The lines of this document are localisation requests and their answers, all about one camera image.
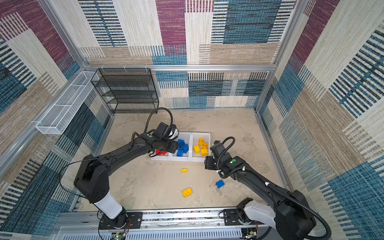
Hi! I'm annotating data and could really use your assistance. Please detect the white left plastic bin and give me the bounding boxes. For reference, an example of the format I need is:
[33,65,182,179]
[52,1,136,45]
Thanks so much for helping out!
[150,151,173,161]

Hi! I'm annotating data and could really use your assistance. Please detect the white middle plastic bin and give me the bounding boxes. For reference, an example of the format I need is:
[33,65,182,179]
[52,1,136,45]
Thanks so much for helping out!
[172,132,193,162]

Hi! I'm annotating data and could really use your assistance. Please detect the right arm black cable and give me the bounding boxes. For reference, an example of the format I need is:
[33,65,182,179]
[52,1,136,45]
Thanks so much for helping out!
[239,166,333,240]

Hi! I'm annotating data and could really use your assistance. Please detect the yellow flat lego plate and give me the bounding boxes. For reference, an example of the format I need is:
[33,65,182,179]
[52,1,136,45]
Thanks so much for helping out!
[182,188,193,198]

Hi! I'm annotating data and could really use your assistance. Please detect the yellow lego brick bottom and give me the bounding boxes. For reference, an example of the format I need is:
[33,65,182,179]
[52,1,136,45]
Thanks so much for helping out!
[198,138,204,146]

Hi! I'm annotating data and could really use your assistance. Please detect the blue lego brick top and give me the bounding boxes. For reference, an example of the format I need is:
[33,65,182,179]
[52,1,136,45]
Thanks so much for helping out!
[178,139,185,146]

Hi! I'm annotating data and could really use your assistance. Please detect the yellow lego brick studs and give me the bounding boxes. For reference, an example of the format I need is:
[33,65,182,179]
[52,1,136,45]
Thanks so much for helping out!
[201,149,209,156]

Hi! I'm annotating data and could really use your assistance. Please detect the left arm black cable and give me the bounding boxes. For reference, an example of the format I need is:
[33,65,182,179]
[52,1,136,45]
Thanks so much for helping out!
[58,107,175,199]

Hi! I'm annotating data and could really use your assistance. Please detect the aluminium mounting rail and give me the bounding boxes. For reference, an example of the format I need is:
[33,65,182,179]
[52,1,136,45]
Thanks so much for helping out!
[50,207,281,240]

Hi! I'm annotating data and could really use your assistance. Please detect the yellow large lego brick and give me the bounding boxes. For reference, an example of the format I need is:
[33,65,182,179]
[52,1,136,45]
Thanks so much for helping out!
[193,145,201,154]

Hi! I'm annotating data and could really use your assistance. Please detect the white wire wall basket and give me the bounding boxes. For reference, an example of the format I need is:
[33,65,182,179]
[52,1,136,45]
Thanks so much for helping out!
[36,71,95,135]

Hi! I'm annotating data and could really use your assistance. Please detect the blue lego brick far right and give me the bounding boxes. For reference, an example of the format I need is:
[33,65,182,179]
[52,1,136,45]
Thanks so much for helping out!
[216,180,225,189]

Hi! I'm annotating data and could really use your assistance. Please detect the red sloped lego brick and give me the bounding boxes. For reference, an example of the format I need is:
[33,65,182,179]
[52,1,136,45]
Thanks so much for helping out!
[156,150,168,156]

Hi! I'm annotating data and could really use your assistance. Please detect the blue lego brick open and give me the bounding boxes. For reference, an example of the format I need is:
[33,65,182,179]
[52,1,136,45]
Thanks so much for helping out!
[177,150,184,157]

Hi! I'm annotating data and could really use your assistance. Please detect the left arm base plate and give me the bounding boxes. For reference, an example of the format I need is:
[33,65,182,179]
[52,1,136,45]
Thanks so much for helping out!
[99,212,143,230]

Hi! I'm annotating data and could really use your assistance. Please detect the white right plastic bin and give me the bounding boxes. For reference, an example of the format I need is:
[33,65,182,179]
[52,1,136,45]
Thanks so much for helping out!
[191,133,211,163]

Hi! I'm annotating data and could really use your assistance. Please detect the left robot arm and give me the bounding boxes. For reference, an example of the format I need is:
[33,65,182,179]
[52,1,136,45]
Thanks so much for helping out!
[74,122,179,220]

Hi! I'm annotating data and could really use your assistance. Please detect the blue lego brick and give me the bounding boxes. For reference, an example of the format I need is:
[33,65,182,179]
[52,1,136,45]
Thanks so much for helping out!
[177,150,184,157]
[216,180,225,189]
[178,139,185,146]

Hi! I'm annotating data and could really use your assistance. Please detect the blue lego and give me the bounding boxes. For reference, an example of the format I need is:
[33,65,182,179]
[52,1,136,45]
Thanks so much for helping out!
[183,144,189,154]

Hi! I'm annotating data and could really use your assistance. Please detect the black wire mesh shelf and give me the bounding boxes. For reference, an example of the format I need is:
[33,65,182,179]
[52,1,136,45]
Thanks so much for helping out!
[91,68,159,114]

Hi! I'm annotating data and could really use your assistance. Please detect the white plastic bin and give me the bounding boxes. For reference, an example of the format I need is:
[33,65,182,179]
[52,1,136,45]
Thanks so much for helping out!
[191,133,211,163]
[150,151,173,161]
[172,132,193,162]

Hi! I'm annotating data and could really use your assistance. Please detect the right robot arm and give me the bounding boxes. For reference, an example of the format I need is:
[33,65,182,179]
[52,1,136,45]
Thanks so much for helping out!
[205,141,318,240]

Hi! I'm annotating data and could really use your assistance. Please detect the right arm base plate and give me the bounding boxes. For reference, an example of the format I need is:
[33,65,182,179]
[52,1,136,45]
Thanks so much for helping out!
[218,209,264,226]

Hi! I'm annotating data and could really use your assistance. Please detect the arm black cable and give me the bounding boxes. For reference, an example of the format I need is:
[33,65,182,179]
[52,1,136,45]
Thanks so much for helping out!
[239,166,333,240]
[58,107,175,199]

